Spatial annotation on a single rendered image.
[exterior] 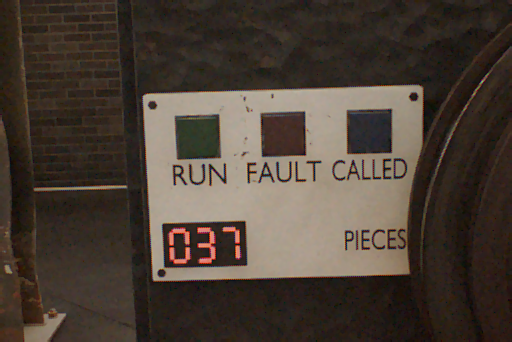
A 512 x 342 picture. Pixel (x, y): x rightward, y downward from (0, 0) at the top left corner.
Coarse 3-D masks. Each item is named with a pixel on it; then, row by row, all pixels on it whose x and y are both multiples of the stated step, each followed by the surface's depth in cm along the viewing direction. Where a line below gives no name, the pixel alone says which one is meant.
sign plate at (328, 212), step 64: (256, 128) 78; (320, 128) 78; (192, 192) 79; (256, 192) 79; (320, 192) 79; (384, 192) 79; (192, 256) 80; (256, 256) 80; (320, 256) 80; (384, 256) 80
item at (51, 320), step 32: (0, 0) 343; (0, 32) 345; (0, 64) 348; (0, 96) 350; (0, 128) 320; (0, 160) 324; (0, 192) 326; (32, 192) 357; (0, 224) 328; (32, 224) 359; (0, 256) 330; (32, 256) 360; (0, 288) 333; (32, 288) 363; (0, 320) 336; (32, 320) 367; (64, 320) 378
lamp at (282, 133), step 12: (264, 120) 77; (276, 120) 77; (288, 120) 77; (300, 120) 77; (264, 132) 77; (276, 132) 77; (288, 132) 77; (300, 132) 77; (264, 144) 78; (276, 144) 78; (288, 144) 78; (300, 144) 78
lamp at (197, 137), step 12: (180, 120) 77; (192, 120) 77; (204, 120) 77; (180, 132) 78; (192, 132) 78; (204, 132) 78; (216, 132) 78; (180, 144) 78; (192, 144) 78; (204, 144) 78; (216, 144) 78; (180, 156) 78; (192, 156) 78
